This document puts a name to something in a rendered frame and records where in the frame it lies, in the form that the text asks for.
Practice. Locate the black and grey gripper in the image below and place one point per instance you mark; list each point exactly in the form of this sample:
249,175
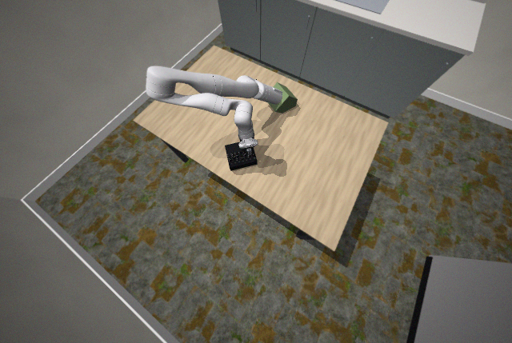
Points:
247,142

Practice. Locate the black lighting desk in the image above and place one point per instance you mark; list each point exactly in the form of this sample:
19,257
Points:
239,158

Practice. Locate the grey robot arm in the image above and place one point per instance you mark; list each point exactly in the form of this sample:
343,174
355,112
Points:
161,82

